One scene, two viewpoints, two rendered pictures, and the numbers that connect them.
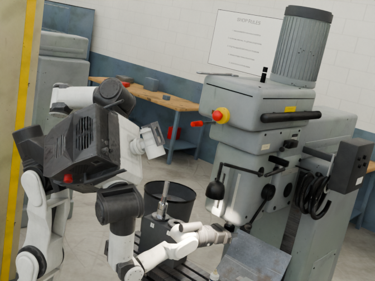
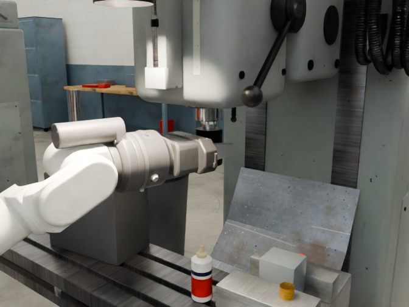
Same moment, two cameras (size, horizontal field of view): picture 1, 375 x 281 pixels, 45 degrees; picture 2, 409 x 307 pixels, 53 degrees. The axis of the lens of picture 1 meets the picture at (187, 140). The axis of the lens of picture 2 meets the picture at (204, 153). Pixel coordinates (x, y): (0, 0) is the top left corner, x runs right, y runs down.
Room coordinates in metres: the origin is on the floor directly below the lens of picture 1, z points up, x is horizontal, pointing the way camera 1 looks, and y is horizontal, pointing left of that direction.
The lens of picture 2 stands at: (1.11, -0.23, 1.39)
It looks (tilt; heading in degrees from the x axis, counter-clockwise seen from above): 14 degrees down; 359
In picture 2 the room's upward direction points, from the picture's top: straight up
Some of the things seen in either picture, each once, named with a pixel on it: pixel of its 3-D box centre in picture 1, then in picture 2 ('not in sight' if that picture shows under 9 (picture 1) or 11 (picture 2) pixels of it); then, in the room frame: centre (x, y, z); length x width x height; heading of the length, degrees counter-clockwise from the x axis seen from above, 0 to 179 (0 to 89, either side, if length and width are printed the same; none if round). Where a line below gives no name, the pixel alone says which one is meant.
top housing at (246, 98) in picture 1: (259, 101); not in sight; (1.82, -0.26, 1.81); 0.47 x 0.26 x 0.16; 142
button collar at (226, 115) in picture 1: (221, 115); not in sight; (1.63, -0.11, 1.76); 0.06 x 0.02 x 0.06; 52
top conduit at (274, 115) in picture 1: (293, 116); not in sight; (1.74, -0.38, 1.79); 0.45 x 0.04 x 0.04; 142
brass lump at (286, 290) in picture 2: not in sight; (286, 291); (1.65, -0.36, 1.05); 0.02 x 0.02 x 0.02
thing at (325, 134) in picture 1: (303, 130); not in sight; (2.20, -0.56, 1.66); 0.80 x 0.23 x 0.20; 142
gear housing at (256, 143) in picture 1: (256, 132); not in sight; (1.84, -0.27, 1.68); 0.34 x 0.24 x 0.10; 142
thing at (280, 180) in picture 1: (264, 174); (269, 11); (1.96, -0.37, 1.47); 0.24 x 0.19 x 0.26; 52
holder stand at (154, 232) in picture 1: (165, 237); (97, 207); (2.05, 0.02, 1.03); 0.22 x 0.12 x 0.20; 59
